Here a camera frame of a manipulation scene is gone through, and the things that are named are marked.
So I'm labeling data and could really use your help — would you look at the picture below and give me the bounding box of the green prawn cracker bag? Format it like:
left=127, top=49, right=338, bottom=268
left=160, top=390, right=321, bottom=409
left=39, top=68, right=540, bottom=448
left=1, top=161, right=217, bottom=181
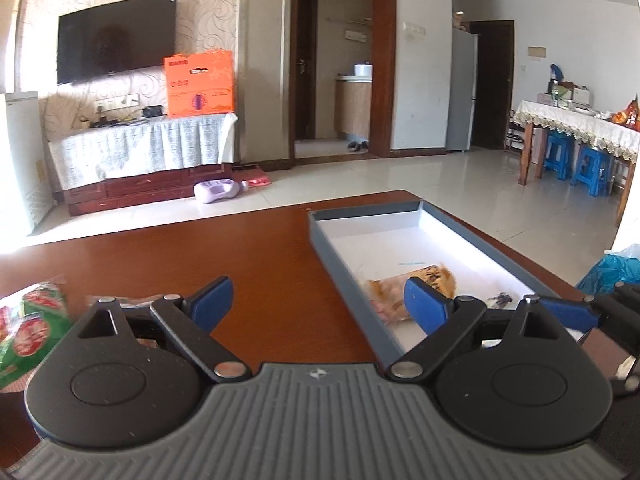
left=0, top=281, right=72, bottom=393

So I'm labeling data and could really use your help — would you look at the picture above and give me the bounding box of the blue plastic bag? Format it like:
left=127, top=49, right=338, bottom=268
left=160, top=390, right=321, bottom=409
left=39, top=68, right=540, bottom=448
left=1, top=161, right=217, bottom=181
left=576, top=244, right=640, bottom=296

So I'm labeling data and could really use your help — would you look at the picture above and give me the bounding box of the orange chocolate bar wrapper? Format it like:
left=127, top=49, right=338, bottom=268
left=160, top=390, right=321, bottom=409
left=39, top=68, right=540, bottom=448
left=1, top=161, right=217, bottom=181
left=85, top=294, right=184, bottom=310

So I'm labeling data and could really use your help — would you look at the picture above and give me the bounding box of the wooden dining table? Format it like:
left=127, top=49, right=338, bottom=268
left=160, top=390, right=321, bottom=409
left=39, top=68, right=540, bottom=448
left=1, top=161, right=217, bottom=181
left=518, top=125, right=638, bottom=224

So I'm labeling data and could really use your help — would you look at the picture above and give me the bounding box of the blue plastic stool right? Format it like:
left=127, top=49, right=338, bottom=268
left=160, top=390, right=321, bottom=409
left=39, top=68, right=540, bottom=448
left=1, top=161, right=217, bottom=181
left=570, top=144, right=613, bottom=197

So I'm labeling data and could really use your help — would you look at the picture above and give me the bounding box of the blue plastic stool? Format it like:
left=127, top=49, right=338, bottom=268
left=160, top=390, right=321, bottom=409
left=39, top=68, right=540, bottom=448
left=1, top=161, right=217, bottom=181
left=542, top=130, right=575, bottom=181
left=570, top=144, right=613, bottom=197

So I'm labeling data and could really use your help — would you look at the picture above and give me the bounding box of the beige pastry packet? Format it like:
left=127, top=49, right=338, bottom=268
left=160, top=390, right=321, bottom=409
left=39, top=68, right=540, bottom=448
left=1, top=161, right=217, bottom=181
left=365, top=263, right=458, bottom=328

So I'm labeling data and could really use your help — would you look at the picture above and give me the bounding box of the blue plastic stool left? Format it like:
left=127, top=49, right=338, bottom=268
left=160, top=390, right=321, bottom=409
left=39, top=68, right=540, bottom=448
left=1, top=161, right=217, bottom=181
left=542, top=130, right=575, bottom=181

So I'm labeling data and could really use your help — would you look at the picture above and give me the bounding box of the lace table cloth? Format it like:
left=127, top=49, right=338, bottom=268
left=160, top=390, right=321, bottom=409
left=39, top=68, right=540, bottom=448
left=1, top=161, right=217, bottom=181
left=513, top=101, right=639, bottom=162

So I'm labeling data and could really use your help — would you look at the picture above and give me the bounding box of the red wooden TV cabinet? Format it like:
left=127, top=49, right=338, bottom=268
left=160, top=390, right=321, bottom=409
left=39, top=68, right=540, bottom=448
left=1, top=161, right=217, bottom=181
left=63, top=164, right=232, bottom=217

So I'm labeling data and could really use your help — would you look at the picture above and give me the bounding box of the grey shallow box tray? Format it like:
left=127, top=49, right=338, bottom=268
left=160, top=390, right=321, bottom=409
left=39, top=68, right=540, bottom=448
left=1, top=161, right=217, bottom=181
left=308, top=200, right=565, bottom=366

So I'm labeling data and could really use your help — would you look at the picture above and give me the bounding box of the white chest freezer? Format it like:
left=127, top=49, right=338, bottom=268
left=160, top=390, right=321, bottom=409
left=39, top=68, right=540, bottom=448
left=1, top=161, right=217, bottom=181
left=1, top=92, right=54, bottom=238

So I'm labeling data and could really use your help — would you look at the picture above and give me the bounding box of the white purple detergent bottle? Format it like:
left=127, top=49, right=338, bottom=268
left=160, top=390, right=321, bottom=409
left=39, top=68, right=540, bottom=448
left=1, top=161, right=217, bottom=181
left=193, top=179, right=248, bottom=204

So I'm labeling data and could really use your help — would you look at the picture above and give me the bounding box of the white blue patterned cloth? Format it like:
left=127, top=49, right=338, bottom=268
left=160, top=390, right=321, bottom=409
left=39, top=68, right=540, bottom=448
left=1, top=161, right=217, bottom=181
left=49, top=113, right=238, bottom=191

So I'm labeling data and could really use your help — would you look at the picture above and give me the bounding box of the silver refrigerator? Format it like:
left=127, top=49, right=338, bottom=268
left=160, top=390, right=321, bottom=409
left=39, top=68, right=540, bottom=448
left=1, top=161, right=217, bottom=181
left=446, top=28, right=478, bottom=152

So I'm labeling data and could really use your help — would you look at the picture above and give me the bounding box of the black set-top box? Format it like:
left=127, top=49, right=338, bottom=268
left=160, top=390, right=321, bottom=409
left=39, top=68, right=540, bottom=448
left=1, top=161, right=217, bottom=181
left=141, top=105, right=165, bottom=118

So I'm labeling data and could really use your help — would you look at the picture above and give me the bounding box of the pair of slippers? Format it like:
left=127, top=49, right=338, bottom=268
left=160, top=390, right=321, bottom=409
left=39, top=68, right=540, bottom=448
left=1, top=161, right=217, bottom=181
left=347, top=140, right=369, bottom=153

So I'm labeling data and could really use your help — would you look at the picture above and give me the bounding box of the orange cardboard gift box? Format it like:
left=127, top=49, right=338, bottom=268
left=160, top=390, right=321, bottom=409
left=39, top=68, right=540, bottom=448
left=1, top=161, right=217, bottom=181
left=164, top=49, right=235, bottom=118

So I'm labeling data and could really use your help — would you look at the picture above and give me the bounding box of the kitchen cabinet with pot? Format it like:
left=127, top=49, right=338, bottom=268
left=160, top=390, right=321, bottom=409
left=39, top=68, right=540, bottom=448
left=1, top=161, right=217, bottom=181
left=334, top=63, right=373, bottom=141

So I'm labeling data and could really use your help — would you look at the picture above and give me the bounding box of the black wall television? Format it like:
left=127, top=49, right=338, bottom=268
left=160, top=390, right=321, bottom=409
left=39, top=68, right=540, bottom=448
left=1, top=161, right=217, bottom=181
left=56, top=0, right=178, bottom=84

